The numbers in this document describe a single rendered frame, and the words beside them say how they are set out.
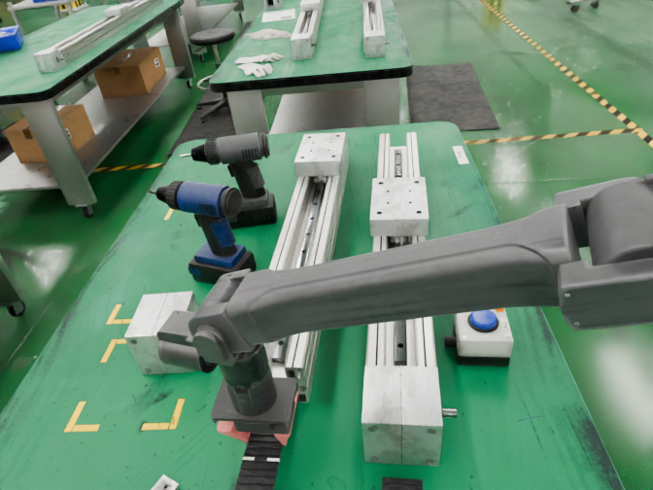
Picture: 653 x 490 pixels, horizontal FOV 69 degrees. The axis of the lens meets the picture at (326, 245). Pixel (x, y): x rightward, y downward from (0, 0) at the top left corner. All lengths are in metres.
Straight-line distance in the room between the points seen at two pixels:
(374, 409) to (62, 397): 0.54
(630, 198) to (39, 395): 0.89
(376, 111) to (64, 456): 1.91
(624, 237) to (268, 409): 0.45
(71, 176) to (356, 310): 2.68
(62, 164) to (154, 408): 2.28
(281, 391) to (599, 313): 0.42
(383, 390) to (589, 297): 0.38
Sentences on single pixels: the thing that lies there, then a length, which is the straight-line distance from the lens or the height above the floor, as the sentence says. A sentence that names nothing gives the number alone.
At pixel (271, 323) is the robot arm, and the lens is 0.47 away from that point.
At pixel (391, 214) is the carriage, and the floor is 0.90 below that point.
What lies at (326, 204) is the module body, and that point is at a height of 0.86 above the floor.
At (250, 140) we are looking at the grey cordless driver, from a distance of 1.08.
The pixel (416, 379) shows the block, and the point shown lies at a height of 0.87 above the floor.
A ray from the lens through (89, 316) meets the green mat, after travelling 1.07.
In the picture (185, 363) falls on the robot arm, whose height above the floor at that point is 0.98.
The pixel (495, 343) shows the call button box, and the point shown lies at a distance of 0.78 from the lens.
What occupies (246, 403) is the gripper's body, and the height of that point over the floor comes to 0.93.
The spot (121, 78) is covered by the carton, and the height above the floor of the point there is 0.37.
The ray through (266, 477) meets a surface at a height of 0.81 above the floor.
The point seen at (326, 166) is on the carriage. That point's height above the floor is 0.89.
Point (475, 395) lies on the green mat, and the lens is 0.79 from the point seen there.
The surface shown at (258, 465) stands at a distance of 0.70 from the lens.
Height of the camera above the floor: 1.41
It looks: 36 degrees down
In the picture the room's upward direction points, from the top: 7 degrees counter-clockwise
